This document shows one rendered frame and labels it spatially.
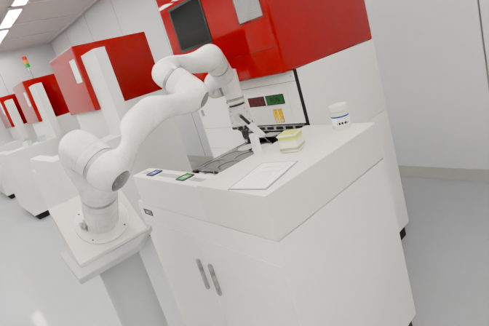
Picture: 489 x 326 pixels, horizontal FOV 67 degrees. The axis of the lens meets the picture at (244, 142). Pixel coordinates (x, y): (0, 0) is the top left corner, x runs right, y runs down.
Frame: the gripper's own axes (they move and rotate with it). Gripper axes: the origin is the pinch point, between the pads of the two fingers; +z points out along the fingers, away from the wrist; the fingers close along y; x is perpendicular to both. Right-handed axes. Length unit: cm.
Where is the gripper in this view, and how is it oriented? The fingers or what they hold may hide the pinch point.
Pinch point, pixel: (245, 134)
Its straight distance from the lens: 176.4
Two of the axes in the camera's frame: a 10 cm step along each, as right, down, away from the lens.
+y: 9.5, -2.4, -1.8
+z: 2.8, 9.3, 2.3
